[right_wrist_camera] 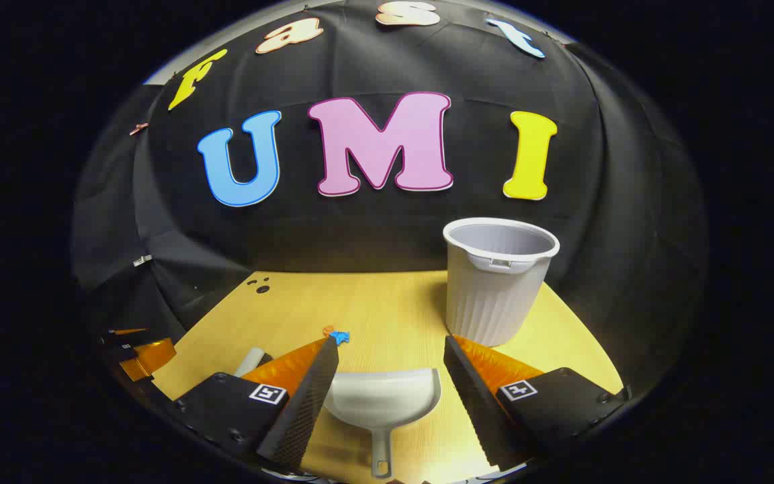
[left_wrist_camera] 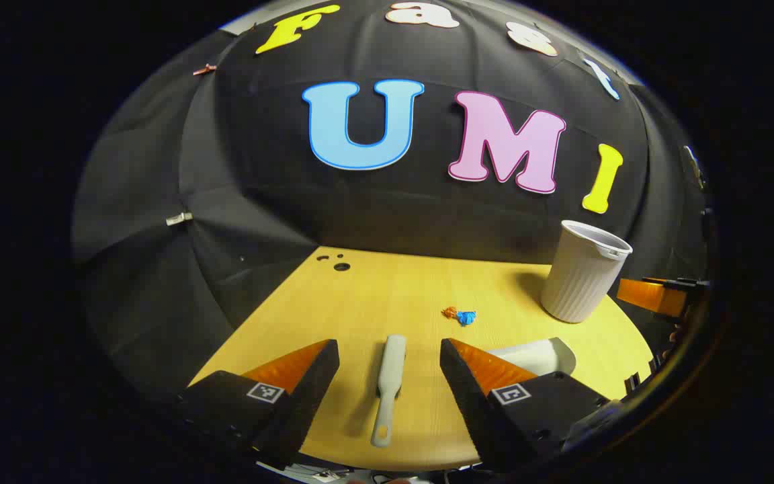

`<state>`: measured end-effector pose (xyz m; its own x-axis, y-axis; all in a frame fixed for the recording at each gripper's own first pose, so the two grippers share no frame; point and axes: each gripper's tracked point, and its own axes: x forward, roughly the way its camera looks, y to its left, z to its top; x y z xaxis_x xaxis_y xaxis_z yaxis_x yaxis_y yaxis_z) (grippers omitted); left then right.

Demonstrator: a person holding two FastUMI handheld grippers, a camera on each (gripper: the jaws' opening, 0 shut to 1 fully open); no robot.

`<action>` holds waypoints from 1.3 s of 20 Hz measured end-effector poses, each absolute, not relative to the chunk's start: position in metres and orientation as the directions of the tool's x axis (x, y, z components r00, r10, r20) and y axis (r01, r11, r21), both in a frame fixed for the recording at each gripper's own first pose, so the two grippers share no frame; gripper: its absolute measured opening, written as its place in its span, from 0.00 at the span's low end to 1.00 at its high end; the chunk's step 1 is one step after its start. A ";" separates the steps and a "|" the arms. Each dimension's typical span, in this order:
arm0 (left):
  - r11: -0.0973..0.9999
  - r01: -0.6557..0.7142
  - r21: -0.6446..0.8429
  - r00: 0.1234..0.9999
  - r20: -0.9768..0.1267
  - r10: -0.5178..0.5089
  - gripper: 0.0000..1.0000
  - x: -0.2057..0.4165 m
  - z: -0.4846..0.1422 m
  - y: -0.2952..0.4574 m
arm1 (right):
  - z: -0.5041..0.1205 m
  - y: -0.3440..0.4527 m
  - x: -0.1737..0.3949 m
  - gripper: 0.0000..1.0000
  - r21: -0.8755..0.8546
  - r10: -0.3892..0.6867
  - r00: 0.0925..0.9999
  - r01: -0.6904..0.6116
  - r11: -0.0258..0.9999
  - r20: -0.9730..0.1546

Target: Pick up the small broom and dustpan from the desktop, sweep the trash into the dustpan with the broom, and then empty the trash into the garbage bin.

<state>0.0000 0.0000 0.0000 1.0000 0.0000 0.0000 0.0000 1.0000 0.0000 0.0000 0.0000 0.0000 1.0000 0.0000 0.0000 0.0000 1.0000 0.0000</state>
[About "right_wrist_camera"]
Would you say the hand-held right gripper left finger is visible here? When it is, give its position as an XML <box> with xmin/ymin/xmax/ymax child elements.
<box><xmin>173</xmin><ymin>336</ymin><xmax>341</xmax><ymax>471</ymax></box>

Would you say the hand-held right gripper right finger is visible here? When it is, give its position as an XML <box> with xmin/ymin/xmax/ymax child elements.
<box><xmin>443</xmin><ymin>334</ymin><xmax>631</xmax><ymax>469</ymax></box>

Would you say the white dustpan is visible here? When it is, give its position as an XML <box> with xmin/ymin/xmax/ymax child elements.
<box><xmin>323</xmin><ymin>368</ymin><xmax>441</xmax><ymax>479</ymax></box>

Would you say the white garbage bin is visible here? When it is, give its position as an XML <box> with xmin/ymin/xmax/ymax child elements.
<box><xmin>443</xmin><ymin>217</ymin><xmax>560</xmax><ymax>348</ymax></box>

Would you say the wooden desktop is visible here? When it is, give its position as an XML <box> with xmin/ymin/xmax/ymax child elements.
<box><xmin>152</xmin><ymin>270</ymin><xmax>625</xmax><ymax>484</ymax></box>

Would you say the black backdrop cloth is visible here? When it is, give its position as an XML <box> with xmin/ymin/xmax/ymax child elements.
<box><xmin>71</xmin><ymin>0</ymin><xmax>707</xmax><ymax>377</ymax></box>

